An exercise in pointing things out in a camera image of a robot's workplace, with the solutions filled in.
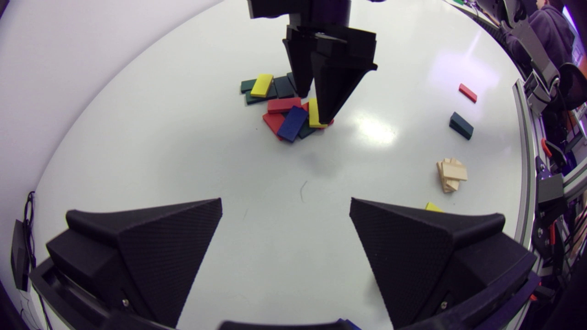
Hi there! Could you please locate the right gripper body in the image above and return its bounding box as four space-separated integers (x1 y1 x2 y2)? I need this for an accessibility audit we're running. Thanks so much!
288 0 352 29

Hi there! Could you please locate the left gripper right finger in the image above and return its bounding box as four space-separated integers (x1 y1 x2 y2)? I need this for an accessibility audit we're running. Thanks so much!
349 198 537 329

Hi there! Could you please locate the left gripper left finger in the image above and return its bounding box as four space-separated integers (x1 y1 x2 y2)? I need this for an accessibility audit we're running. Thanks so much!
46 198 223 329

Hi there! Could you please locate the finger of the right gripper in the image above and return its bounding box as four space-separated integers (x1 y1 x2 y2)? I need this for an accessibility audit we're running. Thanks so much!
282 25 318 99
310 27 378 125

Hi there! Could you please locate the red wooden block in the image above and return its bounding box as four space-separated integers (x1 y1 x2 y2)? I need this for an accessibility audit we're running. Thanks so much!
262 112 287 141
459 83 478 104
267 97 303 114
301 101 335 130

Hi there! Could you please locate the pile of natural wooden blocks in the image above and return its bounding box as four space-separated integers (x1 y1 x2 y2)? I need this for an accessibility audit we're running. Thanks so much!
436 157 469 194

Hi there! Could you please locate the black power brick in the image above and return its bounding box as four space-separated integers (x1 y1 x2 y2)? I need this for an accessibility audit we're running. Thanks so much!
11 219 31 292

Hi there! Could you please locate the person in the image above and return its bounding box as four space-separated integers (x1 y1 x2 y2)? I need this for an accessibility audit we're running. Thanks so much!
504 0 579 70

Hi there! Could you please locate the black cable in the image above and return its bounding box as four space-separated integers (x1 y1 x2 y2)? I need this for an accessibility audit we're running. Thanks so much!
22 191 37 269

